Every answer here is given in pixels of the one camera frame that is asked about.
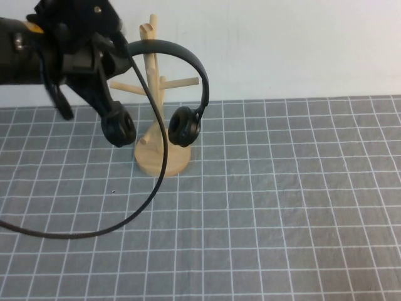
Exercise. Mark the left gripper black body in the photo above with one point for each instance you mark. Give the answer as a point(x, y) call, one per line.
point(75, 22)

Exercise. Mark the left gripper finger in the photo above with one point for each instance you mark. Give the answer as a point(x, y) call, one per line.
point(84, 94)
point(117, 62)

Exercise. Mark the black over-ear headphones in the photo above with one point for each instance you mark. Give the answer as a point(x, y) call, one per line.
point(185, 127)

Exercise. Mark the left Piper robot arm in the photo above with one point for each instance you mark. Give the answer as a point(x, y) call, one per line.
point(18, 62)

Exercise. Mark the wooden tree headphone stand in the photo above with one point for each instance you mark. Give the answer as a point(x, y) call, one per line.
point(178, 160)

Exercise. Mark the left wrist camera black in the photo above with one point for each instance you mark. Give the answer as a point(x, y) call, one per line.
point(78, 61)

